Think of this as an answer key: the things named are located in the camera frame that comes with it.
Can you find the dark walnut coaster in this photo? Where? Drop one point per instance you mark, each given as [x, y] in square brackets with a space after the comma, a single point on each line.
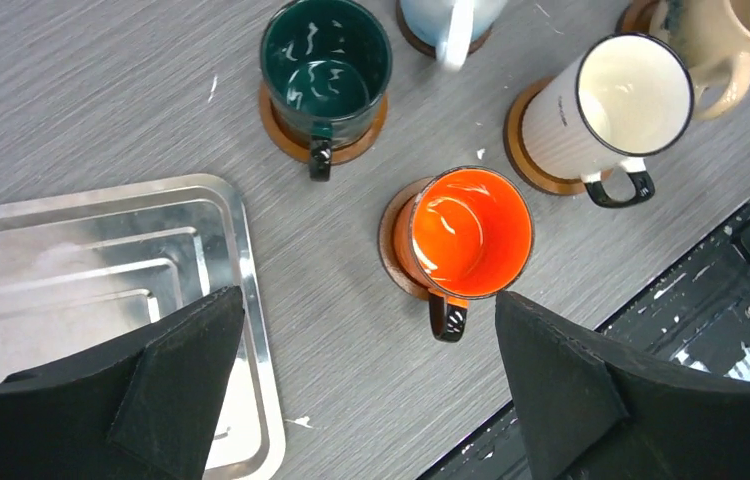
[426, 49]

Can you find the dark green mug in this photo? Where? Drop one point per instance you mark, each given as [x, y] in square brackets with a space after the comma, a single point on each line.
[327, 65]

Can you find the beige mug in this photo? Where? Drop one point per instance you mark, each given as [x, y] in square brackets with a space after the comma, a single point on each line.
[713, 40]

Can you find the orange glass mug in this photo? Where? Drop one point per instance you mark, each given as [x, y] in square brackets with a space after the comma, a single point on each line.
[463, 235]

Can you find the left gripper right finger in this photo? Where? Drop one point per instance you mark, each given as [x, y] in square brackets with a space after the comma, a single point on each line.
[590, 407]

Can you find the white mug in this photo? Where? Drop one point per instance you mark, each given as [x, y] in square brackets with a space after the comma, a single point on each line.
[451, 25]

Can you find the metal tray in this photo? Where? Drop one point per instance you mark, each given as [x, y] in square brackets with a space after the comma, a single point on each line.
[80, 269]

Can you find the grey speckled mug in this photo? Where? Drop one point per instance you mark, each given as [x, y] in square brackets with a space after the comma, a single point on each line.
[627, 98]

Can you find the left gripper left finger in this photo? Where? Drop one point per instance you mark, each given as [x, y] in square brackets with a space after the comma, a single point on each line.
[143, 405]

